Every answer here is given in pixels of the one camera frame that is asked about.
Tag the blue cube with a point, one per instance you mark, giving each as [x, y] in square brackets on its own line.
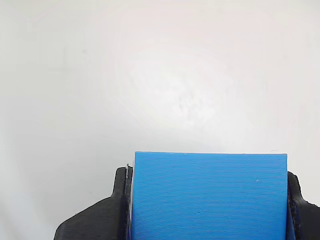
[210, 197]

